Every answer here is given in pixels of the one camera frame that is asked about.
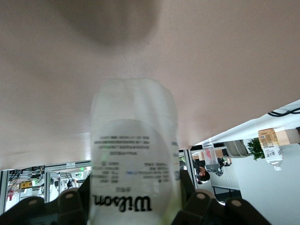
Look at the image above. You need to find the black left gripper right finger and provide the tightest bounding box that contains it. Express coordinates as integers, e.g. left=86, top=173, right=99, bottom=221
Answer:
left=173, top=170, right=272, bottom=225

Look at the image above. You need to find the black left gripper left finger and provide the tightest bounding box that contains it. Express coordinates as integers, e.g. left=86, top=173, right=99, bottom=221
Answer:
left=0, top=174, right=92, bottom=225

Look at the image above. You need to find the clear plastic tennis ball can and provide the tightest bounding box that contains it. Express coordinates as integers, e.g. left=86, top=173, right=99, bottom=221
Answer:
left=89, top=77, right=182, bottom=225

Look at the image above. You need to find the dark-haired person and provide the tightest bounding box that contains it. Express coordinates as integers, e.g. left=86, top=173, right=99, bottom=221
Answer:
left=196, top=164, right=211, bottom=186

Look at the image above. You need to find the clear bottle red label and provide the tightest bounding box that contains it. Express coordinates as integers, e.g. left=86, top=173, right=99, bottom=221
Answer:
left=202, top=140, right=220, bottom=166

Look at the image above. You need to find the grey chair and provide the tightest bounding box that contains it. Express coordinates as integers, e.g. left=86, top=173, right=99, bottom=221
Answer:
left=226, top=140, right=247, bottom=159

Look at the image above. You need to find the green potted plant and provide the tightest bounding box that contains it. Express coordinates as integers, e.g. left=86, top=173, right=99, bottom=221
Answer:
left=246, top=138, right=266, bottom=161

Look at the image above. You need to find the clear bottle brown label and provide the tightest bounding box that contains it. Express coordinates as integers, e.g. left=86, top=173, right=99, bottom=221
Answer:
left=257, top=128, right=284, bottom=171

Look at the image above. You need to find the cardboard box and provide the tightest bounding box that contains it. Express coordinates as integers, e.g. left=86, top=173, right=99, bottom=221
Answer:
left=275, top=128, right=300, bottom=146

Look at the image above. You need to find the brown table cover sheet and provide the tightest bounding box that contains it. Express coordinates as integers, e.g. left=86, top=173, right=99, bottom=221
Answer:
left=0, top=0, right=300, bottom=171

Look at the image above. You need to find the aluminium frame rack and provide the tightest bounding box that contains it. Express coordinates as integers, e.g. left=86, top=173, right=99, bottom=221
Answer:
left=0, top=160, right=92, bottom=213

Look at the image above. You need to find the black cable bundle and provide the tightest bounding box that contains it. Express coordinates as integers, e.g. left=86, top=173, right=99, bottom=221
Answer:
left=267, top=107, right=300, bottom=117

